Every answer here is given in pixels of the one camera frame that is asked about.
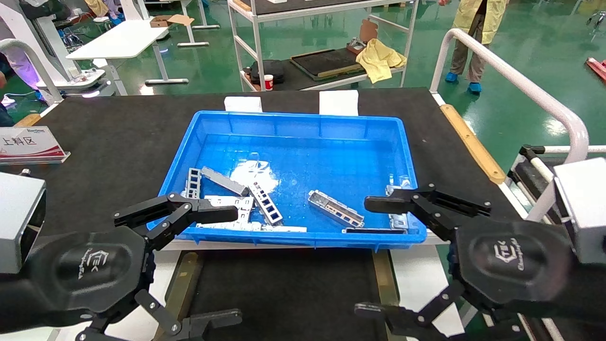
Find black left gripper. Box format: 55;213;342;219
0;192;243;341

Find long wooden edge strip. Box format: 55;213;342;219
440;104;506;185

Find black machine frame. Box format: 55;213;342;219
508;144;569;223

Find small white foam block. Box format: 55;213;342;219
224;97;263;113

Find grey tube guard rail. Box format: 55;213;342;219
0;39;64;104

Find black conveyor container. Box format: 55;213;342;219
151;247;403;341

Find open cardboard box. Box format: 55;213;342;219
150;14;195;28

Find black flat tray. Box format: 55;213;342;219
290;48;365;81

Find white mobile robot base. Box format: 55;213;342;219
36;68;113;99

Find blue plastic bin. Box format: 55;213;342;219
146;110;428;251

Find white tube guard rail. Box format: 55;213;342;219
429;28;590;222

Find large white foam block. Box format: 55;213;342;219
319;90;359;117

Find grey slotted metal bracket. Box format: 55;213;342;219
308;189;365;229

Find grey ladder-shaped metal bracket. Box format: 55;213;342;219
186;168;202;199

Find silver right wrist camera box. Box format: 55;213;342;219
553;158;606;266

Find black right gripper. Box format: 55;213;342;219
355;184;606;341

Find plain grey metal bar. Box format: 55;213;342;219
201;166;250;197

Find white table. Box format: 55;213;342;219
66;20;190;86

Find red and white sign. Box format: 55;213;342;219
0;126;71;165

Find white metal shelf rack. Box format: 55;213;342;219
227;0;419;92

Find white ladder-shaped metal bracket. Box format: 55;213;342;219
248;182;284;225

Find yellow cloth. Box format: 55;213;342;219
356;38;407;84

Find white table leg frame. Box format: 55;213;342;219
178;0;221;48

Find small cardboard piece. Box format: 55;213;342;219
359;19;379;44

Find black bag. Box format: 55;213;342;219
248;60;285;85

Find red floor object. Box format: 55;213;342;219
586;57;606;84

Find long thin white metal strip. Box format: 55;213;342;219
196;221;307;233

